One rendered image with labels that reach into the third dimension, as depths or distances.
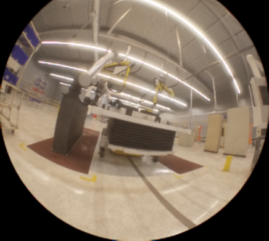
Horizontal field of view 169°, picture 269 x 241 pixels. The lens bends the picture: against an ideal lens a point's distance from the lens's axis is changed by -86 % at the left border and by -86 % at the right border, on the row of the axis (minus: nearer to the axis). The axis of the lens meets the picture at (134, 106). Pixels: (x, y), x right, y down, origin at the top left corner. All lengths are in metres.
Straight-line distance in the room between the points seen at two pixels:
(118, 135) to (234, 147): 4.56
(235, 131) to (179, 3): 9.49
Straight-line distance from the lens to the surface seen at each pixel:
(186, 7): 9.76
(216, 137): 5.13
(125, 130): 1.19
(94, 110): 1.13
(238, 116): 4.86
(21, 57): 1.98
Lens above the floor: 0.72
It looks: 12 degrees up
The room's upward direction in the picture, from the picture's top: 13 degrees clockwise
